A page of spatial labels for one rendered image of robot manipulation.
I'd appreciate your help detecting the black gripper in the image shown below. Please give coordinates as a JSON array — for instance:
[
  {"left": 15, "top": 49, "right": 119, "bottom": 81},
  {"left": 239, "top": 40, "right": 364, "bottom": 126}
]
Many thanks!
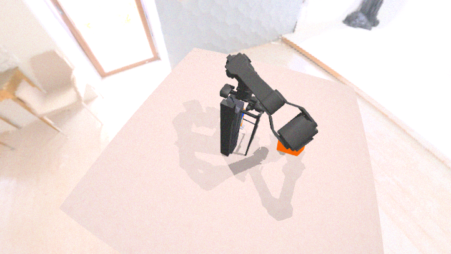
[{"left": 220, "top": 83, "right": 264, "bottom": 113}]

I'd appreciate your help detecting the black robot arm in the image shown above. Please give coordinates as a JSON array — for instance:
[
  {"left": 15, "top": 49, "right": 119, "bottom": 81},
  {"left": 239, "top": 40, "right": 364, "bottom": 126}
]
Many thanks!
[{"left": 225, "top": 52, "right": 318, "bottom": 152}]

